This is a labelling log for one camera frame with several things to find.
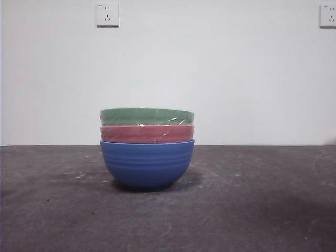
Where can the green ribbed bowl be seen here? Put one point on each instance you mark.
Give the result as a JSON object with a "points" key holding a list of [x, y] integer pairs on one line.
{"points": [[147, 116]]}

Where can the red ribbed bowl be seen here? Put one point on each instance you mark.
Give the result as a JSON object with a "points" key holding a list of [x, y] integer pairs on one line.
{"points": [[141, 134]]}

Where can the blue ribbed bowl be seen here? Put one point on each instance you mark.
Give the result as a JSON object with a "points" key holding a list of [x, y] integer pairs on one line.
{"points": [[147, 165]]}

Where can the white wall socket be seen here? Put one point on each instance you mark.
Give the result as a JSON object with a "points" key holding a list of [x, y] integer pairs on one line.
{"points": [[107, 15], [328, 16]]}

